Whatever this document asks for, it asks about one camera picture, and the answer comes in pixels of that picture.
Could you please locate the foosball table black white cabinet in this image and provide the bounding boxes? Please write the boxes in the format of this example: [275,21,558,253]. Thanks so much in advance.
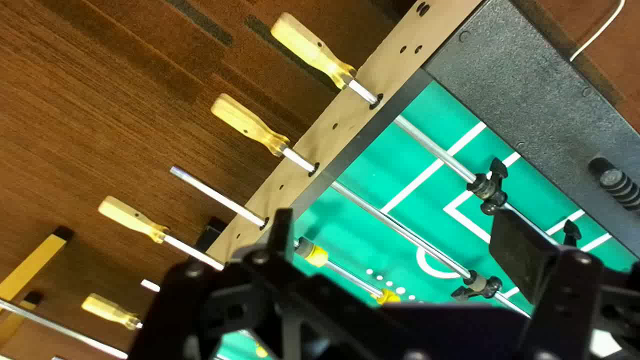
[203,0,640,360]

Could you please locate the foosball rod three yellow men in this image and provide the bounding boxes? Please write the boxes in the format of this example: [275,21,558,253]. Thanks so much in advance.
[167,164,403,308]

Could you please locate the foosball rod five yellow men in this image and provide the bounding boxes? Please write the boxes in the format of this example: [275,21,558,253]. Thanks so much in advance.
[138,278,163,297]

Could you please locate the foosball rod two yellow men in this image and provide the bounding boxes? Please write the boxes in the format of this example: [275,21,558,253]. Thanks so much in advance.
[0,298,130,360]

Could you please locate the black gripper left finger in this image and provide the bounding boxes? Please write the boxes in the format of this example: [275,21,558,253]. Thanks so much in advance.
[128,207,323,360]

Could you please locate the foosball rod two black men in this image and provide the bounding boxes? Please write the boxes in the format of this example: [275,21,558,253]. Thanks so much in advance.
[210,92,532,319]

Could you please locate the black score counter beads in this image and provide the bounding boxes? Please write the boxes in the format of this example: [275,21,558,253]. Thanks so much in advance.
[585,157,640,212]

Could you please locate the small black block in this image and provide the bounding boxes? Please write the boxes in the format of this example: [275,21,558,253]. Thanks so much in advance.
[197,216,230,255]

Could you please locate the foosball rod three black men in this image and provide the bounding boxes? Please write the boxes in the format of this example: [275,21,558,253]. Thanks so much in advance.
[268,11,587,253]
[80,293,143,333]

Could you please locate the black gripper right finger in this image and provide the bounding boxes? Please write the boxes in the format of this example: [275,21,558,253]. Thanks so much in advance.
[489,208,640,360]

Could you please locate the foosball rod five black men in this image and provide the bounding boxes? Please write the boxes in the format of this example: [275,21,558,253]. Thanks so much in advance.
[95,195,227,274]

